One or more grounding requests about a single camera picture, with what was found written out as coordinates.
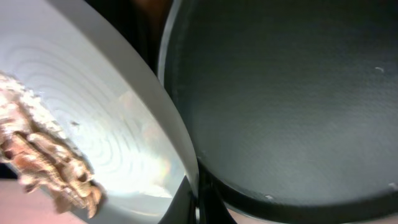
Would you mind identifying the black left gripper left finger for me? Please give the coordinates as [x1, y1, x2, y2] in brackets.
[159, 177, 197, 224]

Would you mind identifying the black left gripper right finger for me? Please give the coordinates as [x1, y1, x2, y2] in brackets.
[198, 162, 236, 224]

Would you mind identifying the nut shells and rice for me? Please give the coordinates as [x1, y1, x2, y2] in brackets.
[1, 73, 103, 218]

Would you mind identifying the grey round plate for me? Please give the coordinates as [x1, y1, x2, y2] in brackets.
[1, 1, 199, 223]

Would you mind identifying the round black serving tray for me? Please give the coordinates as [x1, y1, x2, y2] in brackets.
[157, 0, 397, 223]

